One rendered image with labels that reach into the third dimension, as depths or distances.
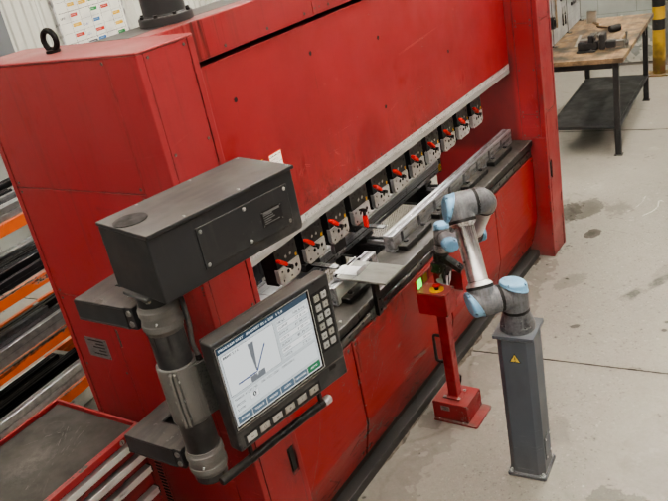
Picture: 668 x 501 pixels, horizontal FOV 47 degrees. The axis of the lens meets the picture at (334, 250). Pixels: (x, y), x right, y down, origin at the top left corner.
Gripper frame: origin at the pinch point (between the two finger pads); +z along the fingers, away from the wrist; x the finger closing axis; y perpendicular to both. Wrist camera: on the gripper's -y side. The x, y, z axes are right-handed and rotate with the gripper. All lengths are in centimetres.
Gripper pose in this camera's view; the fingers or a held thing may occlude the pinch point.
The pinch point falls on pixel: (447, 286)
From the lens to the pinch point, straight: 390.0
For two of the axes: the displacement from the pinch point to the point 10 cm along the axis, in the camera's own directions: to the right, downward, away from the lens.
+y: -8.4, -1.6, 5.2
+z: 1.1, 8.8, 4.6
